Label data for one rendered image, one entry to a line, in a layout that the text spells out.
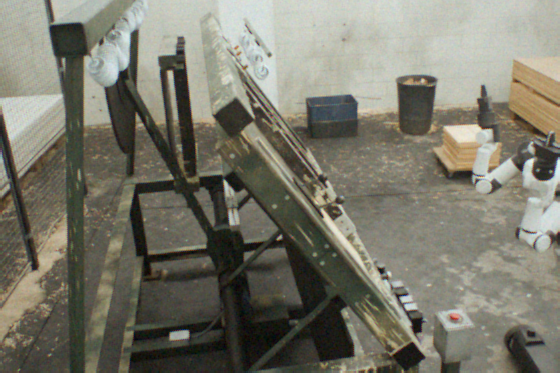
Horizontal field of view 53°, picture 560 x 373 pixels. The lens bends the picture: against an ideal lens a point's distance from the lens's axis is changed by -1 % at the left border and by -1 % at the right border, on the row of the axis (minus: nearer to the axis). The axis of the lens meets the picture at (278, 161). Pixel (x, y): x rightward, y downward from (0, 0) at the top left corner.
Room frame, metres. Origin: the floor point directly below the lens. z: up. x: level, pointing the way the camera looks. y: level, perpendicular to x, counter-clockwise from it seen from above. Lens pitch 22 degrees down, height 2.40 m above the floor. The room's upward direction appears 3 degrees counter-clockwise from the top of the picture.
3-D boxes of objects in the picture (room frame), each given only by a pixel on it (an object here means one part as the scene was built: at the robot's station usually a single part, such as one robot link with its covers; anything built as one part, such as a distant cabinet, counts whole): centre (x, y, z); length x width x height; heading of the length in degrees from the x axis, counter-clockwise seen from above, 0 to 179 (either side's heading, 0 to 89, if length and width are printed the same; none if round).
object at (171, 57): (3.48, 0.61, 1.38); 0.70 x 0.15 x 0.85; 7
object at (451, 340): (1.84, -0.67, 0.84); 0.12 x 0.12 x 0.18; 7
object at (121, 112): (2.61, 0.71, 1.85); 0.80 x 0.06 x 0.80; 7
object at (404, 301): (2.27, -0.55, 0.69); 0.50 x 0.14 x 0.24; 7
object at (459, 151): (5.43, -1.94, 0.20); 0.61 x 0.53 x 0.40; 1
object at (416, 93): (6.72, -1.74, 0.33); 0.52 x 0.51 x 0.65; 1
